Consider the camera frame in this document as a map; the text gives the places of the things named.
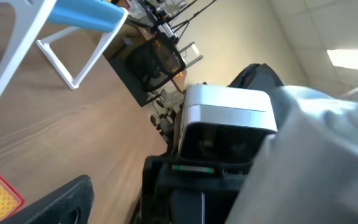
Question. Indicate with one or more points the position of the black office chair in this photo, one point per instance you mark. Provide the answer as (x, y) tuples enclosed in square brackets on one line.
[(154, 62)]

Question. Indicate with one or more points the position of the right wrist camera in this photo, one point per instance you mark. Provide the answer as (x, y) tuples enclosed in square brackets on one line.
[(225, 109)]

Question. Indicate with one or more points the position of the ceiling light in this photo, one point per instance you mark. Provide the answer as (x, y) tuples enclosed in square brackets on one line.
[(353, 59)]

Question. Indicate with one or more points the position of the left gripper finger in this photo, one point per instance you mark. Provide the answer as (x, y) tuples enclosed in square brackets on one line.
[(57, 202)]

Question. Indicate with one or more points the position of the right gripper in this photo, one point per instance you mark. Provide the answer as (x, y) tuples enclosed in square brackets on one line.
[(160, 186)]

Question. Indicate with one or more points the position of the white and blue stand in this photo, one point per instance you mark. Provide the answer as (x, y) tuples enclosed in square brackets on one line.
[(85, 14)]

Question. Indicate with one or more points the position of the white pipette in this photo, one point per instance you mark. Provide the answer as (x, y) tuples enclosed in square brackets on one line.
[(306, 161)]

